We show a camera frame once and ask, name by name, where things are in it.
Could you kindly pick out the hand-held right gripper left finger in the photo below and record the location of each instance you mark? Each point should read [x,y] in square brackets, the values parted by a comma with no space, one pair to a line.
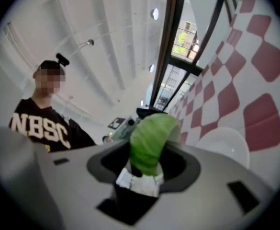
[82,188]

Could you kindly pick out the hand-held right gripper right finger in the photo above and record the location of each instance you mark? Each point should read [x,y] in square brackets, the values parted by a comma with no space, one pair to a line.
[206,200]

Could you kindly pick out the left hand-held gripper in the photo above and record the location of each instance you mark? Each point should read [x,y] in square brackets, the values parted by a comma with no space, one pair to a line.
[120,128]

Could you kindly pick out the lime green object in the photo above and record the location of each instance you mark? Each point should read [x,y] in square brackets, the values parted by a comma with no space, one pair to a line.
[149,142]

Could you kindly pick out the black printed shirt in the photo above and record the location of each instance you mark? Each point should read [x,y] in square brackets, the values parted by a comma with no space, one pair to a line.
[58,118]

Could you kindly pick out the person's head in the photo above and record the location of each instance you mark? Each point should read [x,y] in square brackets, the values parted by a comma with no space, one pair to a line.
[48,80]

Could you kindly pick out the hanging ceiling spotlight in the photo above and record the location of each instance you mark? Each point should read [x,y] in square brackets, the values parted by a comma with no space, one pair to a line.
[89,42]

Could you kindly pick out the red white checkered tablecloth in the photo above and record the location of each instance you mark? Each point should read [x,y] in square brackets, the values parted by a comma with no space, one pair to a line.
[264,118]

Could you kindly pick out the glass entrance doors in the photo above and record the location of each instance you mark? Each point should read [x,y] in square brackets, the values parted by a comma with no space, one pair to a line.
[182,42]

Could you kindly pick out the black head camera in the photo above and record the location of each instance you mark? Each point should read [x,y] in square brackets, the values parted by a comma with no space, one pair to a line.
[62,60]

